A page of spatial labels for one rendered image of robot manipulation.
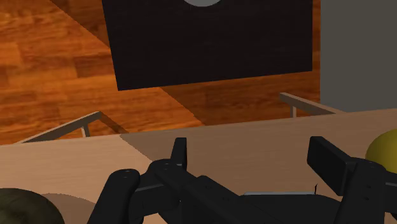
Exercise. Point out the light wooden table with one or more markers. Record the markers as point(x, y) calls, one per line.
point(248, 155)

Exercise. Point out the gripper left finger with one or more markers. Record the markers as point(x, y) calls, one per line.
point(173, 186)

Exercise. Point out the yellow-green round thing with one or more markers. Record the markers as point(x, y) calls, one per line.
point(384, 152)

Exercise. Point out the black robot stand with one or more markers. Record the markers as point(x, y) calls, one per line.
point(211, 43)

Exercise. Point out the dark olive round thing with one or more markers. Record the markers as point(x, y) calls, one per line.
point(24, 208)

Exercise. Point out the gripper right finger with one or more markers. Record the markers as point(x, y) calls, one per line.
point(363, 186)

